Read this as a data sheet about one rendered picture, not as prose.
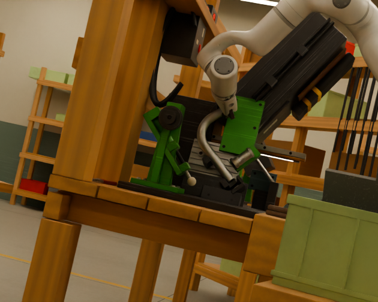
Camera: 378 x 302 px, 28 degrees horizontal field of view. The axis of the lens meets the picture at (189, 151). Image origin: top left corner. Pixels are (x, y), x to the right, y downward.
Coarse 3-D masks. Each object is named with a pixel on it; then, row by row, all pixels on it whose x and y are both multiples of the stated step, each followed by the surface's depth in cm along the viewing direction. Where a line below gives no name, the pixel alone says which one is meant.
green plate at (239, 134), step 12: (240, 96) 263; (240, 108) 261; (252, 108) 261; (228, 120) 260; (240, 120) 260; (252, 120) 259; (228, 132) 259; (240, 132) 258; (252, 132) 258; (228, 144) 257; (240, 144) 257; (252, 144) 256
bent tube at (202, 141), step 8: (216, 112) 258; (208, 120) 257; (200, 128) 256; (200, 136) 255; (200, 144) 255; (208, 144) 255; (208, 152) 253; (216, 160) 252; (216, 168) 253; (224, 168) 251; (224, 176) 250; (232, 176) 250
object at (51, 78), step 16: (48, 80) 1172; (64, 80) 1174; (48, 96) 1215; (32, 112) 1172; (32, 128) 1175; (144, 144) 1130; (32, 160) 1211; (48, 160) 1156; (16, 176) 1168; (32, 176) 1215; (144, 176) 1136; (16, 192) 1162; (32, 192) 1162
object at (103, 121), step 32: (96, 0) 204; (128, 0) 206; (160, 0) 241; (96, 32) 203; (128, 32) 242; (160, 32) 250; (96, 64) 202; (128, 64) 241; (96, 96) 202; (128, 96) 240; (192, 96) 341; (64, 128) 202; (96, 128) 202; (128, 128) 239; (64, 160) 202; (96, 160) 209; (128, 160) 245
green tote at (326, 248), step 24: (288, 216) 141; (312, 216) 139; (336, 216) 137; (360, 216) 135; (288, 240) 140; (312, 240) 138; (336, 240) 137; (360, 240) 135; (288, 264) 139; (312, 264) 138; (336, 264) 136; (360, 264) 135; (312, 288) 137; (336, 288) 135; (360, 288) 134
